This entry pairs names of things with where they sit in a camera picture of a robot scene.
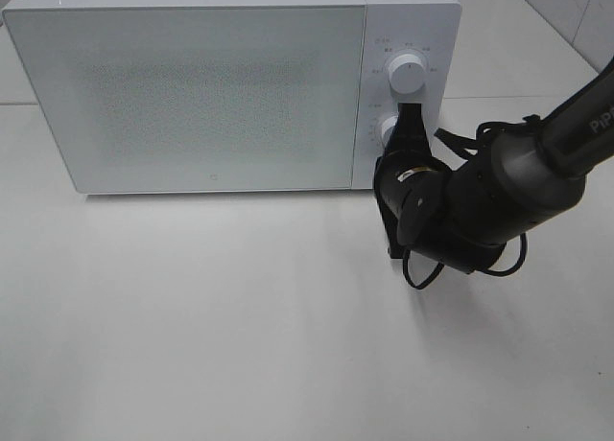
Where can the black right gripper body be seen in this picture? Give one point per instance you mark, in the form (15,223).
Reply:
(409,186)

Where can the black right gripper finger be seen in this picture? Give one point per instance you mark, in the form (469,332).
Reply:
(409,123)

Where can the white microwave door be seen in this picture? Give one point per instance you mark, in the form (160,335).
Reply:
(197,100)

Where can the white round knob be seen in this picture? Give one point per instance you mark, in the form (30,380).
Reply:
(386,127)
(406,73)

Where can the white microwave oven body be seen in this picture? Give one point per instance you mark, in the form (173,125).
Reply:
(391,27)

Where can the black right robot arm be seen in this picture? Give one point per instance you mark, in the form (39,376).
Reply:
(512,178)

